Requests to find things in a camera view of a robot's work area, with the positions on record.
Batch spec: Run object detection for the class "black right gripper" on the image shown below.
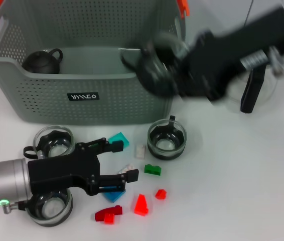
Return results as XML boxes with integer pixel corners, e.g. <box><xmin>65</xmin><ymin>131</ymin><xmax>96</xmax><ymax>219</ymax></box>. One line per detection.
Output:
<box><xmin>156</xmin><ymin>7</ymin><xmax>284</xmax><ymax>103</ymax></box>

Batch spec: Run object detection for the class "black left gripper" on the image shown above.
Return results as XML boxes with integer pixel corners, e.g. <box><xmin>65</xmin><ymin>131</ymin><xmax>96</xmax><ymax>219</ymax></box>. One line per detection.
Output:
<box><xmin>28</xmin><ymin>137</ymin><xmax>139</xmax><ymax>197</ymax></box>

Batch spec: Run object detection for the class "glass teacup black holder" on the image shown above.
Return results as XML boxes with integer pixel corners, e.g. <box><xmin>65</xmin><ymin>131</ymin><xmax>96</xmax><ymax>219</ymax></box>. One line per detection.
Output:
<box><xmin>120</xmin><ymin>32</ymin><xmax>185</xmax><ymax>97</ymax></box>
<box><xmin>26</xmin><ymin>188</ymin><xmax>74</xmax><ymax>228</ymax></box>
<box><xmin>23</xmin><ymin>125</ymin><xmax>77</xmax><ymax>165</ymax></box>
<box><xmin>147</xmin><ymin>114</ymin><xmax>188</xmax><ymax>161</ymax></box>

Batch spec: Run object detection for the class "grey perforated storage bin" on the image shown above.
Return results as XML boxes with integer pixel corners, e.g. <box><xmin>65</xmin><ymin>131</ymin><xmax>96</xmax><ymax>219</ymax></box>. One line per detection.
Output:
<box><xmin>0</xmin><ymin>0</ymin><xmax>191</xmax><ymax>126</ymax></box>

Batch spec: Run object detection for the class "white toy plate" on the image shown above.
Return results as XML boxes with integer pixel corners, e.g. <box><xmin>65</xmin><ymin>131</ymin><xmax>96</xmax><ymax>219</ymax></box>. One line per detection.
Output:
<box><xmin>133</xmin><ymin>144</ymin><xmax>147</xmax><ymax>159</ymax></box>
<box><xmin>118</xmin><ymin>163</ymin><xmax>136</xmax><ymax>175</ymax></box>

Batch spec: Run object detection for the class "clear cyan toy tile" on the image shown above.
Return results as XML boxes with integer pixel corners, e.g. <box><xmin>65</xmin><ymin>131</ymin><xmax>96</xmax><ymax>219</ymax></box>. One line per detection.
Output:
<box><xmin>108</xmin><ymin>132</ymin><xmax>130</xmax><ymax>153</ymax></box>

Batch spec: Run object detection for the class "blue toy tile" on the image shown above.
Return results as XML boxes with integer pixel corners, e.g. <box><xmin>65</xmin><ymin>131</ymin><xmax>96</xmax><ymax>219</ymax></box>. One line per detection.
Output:
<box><xmin>103</xmin><ymin>188</ymin><xmax>127</xmax><ymax>203</ymax></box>

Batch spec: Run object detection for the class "red-orange slope brick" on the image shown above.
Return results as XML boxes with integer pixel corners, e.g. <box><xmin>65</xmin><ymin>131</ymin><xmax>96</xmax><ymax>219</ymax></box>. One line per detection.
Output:
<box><xmin>133</xmin><ymin>193</ymin><xmax>150</xmax><ymax>216</ymax></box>

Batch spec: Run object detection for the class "small red toy brick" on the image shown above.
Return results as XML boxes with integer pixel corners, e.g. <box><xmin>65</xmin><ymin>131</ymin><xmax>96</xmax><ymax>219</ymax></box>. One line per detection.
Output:
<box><xmin>155</xmin><ymin>188</ymin><xmax>168</xmax><ymax>200</ymax></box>

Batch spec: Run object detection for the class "dark red arch brick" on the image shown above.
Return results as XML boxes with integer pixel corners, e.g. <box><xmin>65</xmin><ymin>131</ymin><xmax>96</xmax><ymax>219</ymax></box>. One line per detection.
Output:
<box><xmin>94</xmin><ymin>205</ymin><xmax>123</xmax><ymax>222</ymax></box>

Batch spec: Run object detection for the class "dark clay teapot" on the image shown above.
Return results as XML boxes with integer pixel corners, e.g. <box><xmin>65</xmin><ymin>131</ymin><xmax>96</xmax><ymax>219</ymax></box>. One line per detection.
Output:
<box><xmin>22</xmin><ymin>48</ymin><xmax>64</xmax><ymax>75</ymax></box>

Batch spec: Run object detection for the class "thin grey background cable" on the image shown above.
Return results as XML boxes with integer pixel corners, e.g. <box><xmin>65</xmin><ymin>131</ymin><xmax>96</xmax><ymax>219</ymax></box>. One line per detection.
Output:
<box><xmin>243</xmin><ymin>0</ymin><xmax>255</xmax><ymax>27</ymax></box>

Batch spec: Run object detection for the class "glass teapot black handle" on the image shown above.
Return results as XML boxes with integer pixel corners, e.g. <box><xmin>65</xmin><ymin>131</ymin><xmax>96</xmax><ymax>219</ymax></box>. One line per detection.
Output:
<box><xmin>226</xmin><ymin>66</ymin><xmax>282</xmax><ymax>114</ymax></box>

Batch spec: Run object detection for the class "right wrist plug cable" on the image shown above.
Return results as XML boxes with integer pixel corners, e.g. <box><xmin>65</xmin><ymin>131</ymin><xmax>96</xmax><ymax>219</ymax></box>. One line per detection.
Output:
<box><xmin>268</xmin><ymin>46</ymin><xmax>284</xmax><ymax>77</ymax></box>

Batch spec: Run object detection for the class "wrist plug cable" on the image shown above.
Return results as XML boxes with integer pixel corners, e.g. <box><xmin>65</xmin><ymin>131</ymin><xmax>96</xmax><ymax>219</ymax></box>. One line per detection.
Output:
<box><xmin>3</xmin><ymin>199</ymin><xmax>31</xmax><ymax>214</ymax></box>
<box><xmin>268</xmin><ymin>46</ymin><xmax>284</xmax><ymax>77</ymax></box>

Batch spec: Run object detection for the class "left wrist plug cable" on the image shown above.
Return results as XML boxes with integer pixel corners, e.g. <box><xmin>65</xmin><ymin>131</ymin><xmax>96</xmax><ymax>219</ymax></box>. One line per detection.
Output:
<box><xmin>3</xmin><ymin>199</ymin><xmax>31</xmax><ymax>214</ymax></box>

